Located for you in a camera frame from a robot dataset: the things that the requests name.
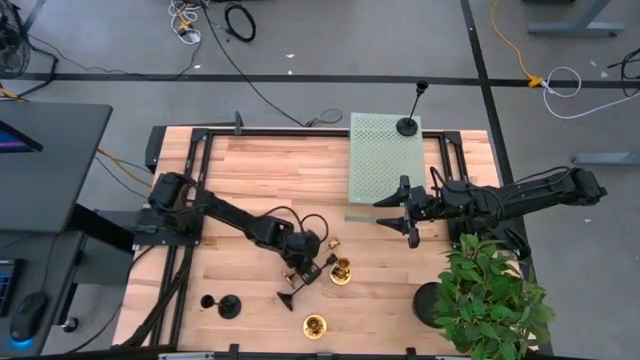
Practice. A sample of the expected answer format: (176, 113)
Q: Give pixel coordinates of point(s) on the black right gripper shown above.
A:
(422, 202)

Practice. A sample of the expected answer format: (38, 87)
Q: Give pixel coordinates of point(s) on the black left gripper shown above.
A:
(302, 247)

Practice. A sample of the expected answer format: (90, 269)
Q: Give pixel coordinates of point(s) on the short black candlestick holder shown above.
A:
(229, 306)

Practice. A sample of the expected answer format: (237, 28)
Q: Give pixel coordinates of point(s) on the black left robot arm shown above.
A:
(235, 217)

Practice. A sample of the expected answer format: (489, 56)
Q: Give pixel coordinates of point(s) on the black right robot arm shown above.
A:
(525, 197)

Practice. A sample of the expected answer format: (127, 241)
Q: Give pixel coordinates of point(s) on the pale green perforated metal shelf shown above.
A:
(385, 160)

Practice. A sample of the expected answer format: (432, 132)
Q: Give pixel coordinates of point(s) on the short gold candlestick holder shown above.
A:
(314, 326)

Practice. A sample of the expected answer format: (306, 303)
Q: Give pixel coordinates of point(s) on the green potted plant black pot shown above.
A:
(485, 300)

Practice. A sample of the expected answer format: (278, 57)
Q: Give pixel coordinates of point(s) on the grey desk foot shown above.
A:
(605, 159)

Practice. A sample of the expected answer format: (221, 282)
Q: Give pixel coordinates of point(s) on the black caster wheel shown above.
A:
(70, 325)

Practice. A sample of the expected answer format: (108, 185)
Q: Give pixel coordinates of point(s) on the black standing desk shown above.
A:
(45, 175)

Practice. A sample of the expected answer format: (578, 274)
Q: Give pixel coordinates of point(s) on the black computer mouse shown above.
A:
(27, 316)

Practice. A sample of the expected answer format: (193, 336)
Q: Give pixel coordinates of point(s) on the black keyboard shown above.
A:
(6, 285)

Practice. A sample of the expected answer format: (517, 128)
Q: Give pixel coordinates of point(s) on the black computer monitor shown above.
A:
(15, 140)

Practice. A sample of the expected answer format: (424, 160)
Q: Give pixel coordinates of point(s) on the black floor fan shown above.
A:
(12, 42)

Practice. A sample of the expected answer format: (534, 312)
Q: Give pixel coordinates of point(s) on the black aluminium rig frame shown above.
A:
(280, 132)

